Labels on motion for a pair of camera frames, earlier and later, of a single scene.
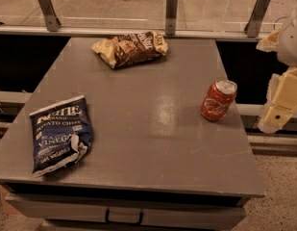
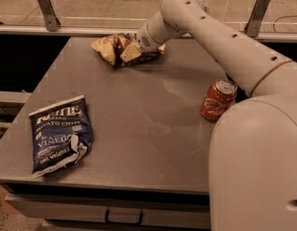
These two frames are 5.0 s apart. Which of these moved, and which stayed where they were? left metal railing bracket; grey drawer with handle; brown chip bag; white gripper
Moved: white gripper
Stayed: grey drawer with handle; left metal railing bracket; brown chip bag
